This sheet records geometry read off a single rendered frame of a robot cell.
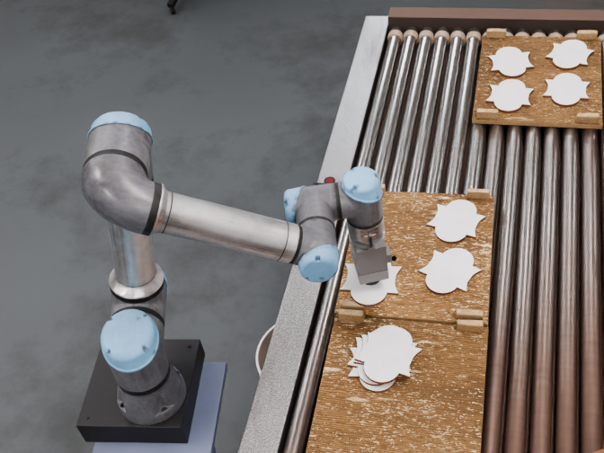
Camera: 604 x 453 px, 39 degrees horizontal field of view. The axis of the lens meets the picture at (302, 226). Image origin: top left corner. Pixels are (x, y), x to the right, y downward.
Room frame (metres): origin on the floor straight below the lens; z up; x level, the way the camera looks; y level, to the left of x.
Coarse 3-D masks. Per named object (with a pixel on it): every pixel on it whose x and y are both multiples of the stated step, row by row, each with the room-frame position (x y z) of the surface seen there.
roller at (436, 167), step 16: (464, 32) 2.28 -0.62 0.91; (448, 64) 2.12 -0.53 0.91; (448, 80) 2.03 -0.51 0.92; (448, 96) 1.96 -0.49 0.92; (448, 112) 1.89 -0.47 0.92; (448, 128) 1.83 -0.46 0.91; (432, 144) 1.78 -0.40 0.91; (432, 160) 1.70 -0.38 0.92; (432, 176) 1.64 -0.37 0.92; (432, 192) 1.58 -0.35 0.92
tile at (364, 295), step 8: (352, 264) 1.25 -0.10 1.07; (352, 272) 1.23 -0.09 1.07; (392, 272) 1.21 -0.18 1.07; (352, 280) 1.20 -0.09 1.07; (384, 280) 1.19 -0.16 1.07; (392, 280) 1.18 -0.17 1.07; (344, 288) 1.19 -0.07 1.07; (352, 288) 1.18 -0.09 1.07; (360, 288) 1.18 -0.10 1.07; (368, 288) 1.18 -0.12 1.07; (376, 288) 1.17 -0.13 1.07; (384, 288) 1.17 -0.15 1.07; (392, 288) 1.17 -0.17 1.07; (352, 296) 1.16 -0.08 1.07; (360, 296) 1.16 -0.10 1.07; (368, 296) 1.16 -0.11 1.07; (376, 296) 1.15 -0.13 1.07; (384, 296) 1.15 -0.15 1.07; (360, 304) 1.14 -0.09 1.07; (368, 304) 1.13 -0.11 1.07; (376, 304) 1.13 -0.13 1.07
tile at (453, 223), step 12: (456, 204) 1.50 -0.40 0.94; (468, 204) 1.49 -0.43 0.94; (444, 216) 1.47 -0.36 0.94; (456, 216) 1.46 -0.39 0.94; (468, 216) 1.45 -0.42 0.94; (480, 216) 1.44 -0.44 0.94; (444, 228) 1.42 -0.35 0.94; (456, 228) 1.42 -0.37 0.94; (468, 228) 1.41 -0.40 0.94; (444, 240) 1.39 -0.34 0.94; (456, 240) 1.38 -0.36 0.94
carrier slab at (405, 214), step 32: (416, 192) 1.57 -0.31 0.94; (384, 224) 1.48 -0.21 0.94; (416, 224) 1.46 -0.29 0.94; (480, 224) 1.43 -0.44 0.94; (416, 256) 1.36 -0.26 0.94; (480, 256) 1.32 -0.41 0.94; (416, 288) 1.26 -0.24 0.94; (480, 288) 1.23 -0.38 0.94; (416, 320) 1.17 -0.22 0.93; (448, 320) 1.15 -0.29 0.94
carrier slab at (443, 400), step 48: (336, 336) 1.16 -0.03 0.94; (432, 336) 1.12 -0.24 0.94; (480, 336) 1.09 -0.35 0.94; (336, 384) 1.04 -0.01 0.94; (432, 384) 1.00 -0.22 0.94; (480, 384) 0.98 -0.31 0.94; (336, 432) 0.92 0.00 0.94; (384, 432) 0.90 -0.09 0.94; (432, 432) 0.88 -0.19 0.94; (480, 432) 0.86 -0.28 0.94
